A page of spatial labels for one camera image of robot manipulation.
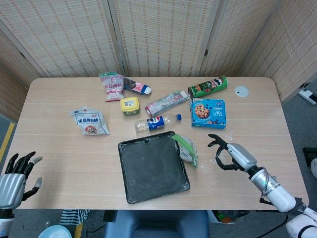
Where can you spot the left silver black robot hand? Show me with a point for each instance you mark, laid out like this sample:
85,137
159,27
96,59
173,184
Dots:
11,186

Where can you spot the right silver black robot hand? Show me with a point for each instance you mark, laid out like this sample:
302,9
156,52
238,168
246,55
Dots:
241,155

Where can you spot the green white corn starch bag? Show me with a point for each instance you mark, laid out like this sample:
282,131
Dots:
187,150

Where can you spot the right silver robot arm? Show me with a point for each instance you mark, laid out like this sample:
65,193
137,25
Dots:
280,196

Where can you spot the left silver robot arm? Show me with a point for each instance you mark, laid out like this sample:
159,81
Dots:
5,221

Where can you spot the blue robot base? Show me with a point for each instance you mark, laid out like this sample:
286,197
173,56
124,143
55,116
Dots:
156,224

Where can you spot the black baking tray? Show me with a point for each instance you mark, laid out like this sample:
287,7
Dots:
151,168

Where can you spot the white castor sugar bag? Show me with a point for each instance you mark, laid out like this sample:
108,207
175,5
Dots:
90,121

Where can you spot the pink white snack bag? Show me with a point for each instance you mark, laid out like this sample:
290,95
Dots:
113,86

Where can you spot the blue chocolate cookie box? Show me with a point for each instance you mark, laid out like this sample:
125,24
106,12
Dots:
209,112

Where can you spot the box of colourful items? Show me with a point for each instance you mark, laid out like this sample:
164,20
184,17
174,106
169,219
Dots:
227,217

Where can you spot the white round table grommet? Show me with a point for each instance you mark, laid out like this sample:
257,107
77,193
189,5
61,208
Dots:
241,91

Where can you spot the blue white round bucket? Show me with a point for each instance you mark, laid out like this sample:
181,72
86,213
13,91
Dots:
55,233

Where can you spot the striped cloth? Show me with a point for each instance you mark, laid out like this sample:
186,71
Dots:
73,217

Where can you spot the black box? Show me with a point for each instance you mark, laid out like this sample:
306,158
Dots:
310,161

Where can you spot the green chips can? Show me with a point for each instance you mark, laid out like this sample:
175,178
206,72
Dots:
208,87

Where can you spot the white device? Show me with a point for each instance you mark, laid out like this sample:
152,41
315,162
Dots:
308,93

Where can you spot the long floral carton box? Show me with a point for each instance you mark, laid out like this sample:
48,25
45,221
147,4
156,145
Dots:
166,102

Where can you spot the clear blue label bottle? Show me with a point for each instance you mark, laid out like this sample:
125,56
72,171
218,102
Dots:
154,123

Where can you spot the black screen hinge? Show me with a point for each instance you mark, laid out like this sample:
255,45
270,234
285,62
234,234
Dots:
206,52

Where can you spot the yellow lid green tub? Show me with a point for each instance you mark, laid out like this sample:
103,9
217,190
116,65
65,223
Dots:
129,105

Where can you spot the blue pink cookie pack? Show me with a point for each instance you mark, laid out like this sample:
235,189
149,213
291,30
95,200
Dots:
135,86

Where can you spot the woven folding screen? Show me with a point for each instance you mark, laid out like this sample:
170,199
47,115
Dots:
161,34

